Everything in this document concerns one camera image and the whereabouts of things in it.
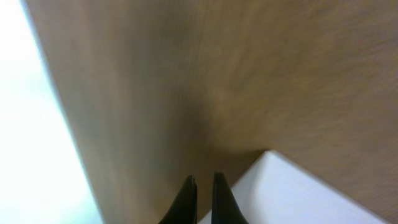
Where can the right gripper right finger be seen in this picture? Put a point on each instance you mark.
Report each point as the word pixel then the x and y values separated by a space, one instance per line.
pixel 224 209

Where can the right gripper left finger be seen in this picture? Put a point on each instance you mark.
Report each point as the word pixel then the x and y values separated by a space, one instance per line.
pixel 183 209

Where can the white open cardboard box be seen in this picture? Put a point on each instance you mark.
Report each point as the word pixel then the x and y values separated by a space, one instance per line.
pixel 274 190

